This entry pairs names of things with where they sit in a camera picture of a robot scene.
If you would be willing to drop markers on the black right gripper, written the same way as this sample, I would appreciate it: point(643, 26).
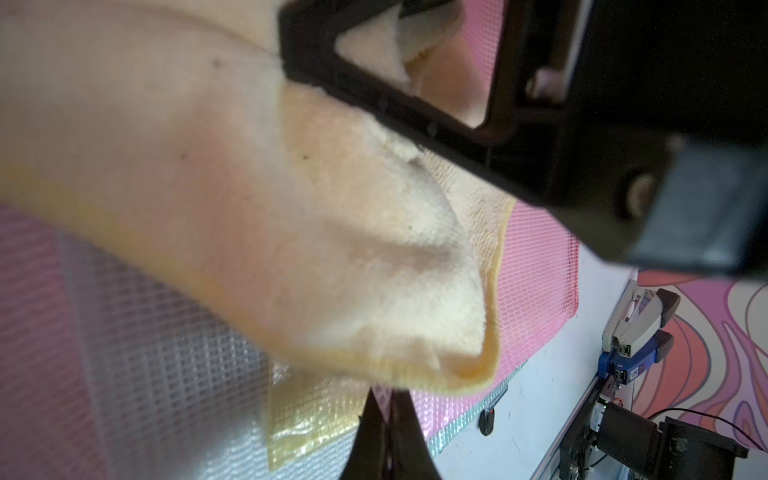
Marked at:
point(655, 142)

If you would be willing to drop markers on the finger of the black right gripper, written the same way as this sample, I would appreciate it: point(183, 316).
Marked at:
point(516, 146)

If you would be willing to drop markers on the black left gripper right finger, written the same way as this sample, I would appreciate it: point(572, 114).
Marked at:
point(409, 457)

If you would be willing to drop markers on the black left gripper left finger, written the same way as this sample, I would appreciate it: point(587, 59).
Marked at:
point(369, 458)

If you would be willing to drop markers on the pink mesh document bag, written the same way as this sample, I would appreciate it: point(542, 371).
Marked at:
point(536, 294)

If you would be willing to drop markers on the yellow microfiber cloth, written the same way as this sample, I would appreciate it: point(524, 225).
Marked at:
point(167, 134)

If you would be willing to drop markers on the yellow mesh document bag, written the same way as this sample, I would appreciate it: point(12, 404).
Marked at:
point(307, 412)

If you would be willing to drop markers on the blue grey stapler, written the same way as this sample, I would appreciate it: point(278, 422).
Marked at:
point(634, 339)

